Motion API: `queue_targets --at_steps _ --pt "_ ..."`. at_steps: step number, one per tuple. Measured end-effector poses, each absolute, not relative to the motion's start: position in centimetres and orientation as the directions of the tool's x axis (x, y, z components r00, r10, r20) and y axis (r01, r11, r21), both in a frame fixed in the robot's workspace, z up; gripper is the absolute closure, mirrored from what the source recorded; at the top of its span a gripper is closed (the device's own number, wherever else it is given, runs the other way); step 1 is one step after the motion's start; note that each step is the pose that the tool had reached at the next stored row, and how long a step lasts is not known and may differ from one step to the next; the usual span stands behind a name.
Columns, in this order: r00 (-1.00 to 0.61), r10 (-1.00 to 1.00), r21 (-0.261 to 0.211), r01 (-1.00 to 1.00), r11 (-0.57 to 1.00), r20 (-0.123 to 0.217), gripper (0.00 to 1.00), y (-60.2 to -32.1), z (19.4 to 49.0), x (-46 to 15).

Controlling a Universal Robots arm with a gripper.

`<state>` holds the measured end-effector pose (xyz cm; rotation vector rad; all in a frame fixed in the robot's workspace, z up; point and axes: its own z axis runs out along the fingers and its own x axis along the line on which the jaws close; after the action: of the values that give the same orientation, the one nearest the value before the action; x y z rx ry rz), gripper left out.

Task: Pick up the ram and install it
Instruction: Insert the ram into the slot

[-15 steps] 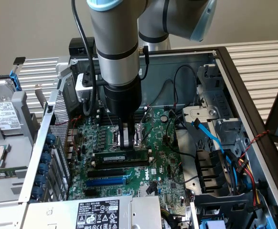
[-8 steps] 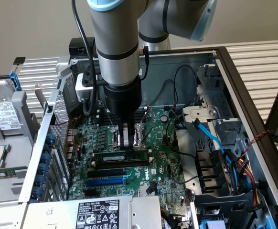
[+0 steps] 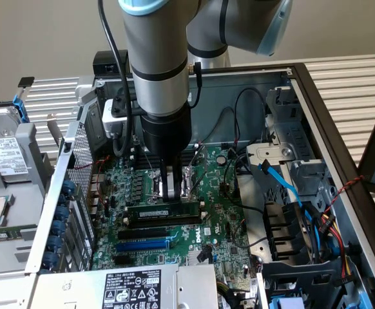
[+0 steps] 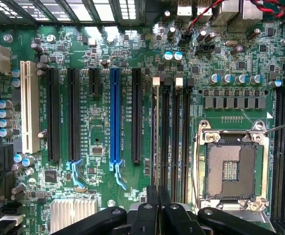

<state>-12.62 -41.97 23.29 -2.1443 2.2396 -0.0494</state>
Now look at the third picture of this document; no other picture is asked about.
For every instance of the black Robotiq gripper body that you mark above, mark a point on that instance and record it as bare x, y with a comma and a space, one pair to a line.
166, 135

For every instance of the green RAM stick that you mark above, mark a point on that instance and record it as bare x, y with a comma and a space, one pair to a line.
0, 234
149, 214

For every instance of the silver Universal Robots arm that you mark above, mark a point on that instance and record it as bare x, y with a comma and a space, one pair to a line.
155, 48

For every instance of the CPU socket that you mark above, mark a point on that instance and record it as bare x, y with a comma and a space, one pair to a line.
154, 186

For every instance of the metal socket cover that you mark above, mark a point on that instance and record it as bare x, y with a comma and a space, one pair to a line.
203, 149

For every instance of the green Dell motherboard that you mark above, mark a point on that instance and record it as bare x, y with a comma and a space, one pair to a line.
213, 193

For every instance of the coin cell battery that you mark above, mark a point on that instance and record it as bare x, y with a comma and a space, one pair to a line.
220, 159

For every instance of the long black expansion slot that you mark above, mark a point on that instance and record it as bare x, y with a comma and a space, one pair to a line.
142, 233

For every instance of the open grey PC case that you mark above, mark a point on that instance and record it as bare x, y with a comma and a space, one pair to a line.
213, 90

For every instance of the blue expansion slot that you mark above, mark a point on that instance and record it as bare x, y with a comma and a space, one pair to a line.
142, 245

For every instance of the silver chipset heatsink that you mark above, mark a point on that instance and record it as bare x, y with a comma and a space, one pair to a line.
192, 257

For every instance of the short black expansion slot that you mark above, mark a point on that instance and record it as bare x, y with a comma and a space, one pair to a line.
123, 260

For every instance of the grey case latch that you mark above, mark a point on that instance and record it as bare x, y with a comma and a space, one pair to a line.
84, 91

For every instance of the black plastic box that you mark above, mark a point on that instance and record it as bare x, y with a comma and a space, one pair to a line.
102, 61

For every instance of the blue card retention knob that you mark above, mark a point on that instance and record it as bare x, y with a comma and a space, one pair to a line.
62, 213
50, 259
55, 243
59, 227
68, 187

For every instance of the grey metal disk bay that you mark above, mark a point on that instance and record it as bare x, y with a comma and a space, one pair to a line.
295, 128

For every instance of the silver power supply with label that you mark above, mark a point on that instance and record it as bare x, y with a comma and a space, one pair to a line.
78, 289

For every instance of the grey parts rack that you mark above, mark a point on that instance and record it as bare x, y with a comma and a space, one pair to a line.
26, 199

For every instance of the blue disk caddy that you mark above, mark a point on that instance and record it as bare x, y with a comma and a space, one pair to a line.
21, 109

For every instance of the black table end cap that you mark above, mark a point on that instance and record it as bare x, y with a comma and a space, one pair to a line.
26, 82

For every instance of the silver hard disk with label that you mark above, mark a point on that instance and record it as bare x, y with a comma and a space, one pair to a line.
7, 154

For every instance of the black plastic drive carrier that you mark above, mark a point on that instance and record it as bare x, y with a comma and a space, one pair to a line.
303, 277

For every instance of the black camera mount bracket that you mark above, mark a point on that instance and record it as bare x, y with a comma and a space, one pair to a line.
120, 107

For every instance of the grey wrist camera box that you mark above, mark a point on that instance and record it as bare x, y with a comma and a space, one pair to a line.
108, 124

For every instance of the silver drive bracket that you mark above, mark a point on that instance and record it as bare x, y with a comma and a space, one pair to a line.
271, 151

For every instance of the metal card bracket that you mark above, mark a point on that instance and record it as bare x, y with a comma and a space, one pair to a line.
55, 130

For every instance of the black plastic fan duct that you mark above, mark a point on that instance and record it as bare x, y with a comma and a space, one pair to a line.
284, 225

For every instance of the blue plastic drive rail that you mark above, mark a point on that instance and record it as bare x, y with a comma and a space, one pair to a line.
287, 304

